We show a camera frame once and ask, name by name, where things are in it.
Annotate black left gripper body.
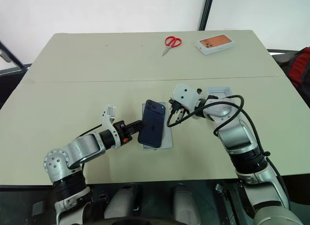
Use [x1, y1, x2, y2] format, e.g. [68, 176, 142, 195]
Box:
[113, 120, 133, 145]

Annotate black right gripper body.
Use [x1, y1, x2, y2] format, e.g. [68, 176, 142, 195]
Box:
[168, 97, 192, 119]

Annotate dark blue smartphone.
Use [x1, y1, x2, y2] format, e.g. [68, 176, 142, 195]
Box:
[138, 99, 168, 149]

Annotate white phone box base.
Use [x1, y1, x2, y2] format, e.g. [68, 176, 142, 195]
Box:
[141, 102, 175, 151]

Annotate white phone box lid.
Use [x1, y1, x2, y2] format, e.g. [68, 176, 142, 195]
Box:
[206, 85, 234, 100]

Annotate white box with orange phone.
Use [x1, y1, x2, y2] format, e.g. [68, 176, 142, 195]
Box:
[195, 34, 237, 57]

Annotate grey rounded robot leg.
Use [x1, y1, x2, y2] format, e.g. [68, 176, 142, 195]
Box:
[170, 183, 202, 222]
[104, 183, 144, 221]

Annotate black metal pole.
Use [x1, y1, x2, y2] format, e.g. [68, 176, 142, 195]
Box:
[199, 0, 212, 31]

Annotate red and black fabric object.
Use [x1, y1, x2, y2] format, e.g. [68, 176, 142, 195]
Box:
[287, 46, 310, 90]

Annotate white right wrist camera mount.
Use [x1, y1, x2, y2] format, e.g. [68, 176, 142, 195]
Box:
[170, 83, 203, 112]

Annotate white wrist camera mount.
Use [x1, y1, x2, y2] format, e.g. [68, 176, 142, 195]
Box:
[170, 83, 203, 112]
[101, 104, 121, 149]

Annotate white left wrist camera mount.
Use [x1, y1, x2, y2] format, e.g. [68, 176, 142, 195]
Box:
[101, 104, 121, 149]

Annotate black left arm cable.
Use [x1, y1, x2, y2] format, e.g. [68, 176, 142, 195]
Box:
[74, 124, 104, 140]

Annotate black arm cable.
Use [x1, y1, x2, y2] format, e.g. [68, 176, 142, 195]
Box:
[166, 94, 291, 211]
[74, 124, 104, 140]

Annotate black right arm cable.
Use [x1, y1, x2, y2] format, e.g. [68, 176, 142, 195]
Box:
[166, 94, 291, 211]

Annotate red handled scissors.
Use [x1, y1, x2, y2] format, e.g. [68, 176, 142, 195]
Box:
[161, 36, 183, 57]

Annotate black frame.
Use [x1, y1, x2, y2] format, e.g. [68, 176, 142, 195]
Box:
[0, 40, 32, 77]

